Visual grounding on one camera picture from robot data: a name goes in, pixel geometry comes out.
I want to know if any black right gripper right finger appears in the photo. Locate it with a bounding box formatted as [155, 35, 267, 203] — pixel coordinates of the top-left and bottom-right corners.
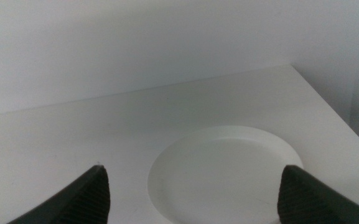
[277, 164, 359, 224]

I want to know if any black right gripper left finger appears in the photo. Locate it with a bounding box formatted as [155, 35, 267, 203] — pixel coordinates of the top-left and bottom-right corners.
[6, 164, 111, 224]

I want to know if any white shallow bowl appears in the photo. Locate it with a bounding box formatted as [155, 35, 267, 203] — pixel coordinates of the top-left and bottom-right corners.
[147, 125, 304, 224]

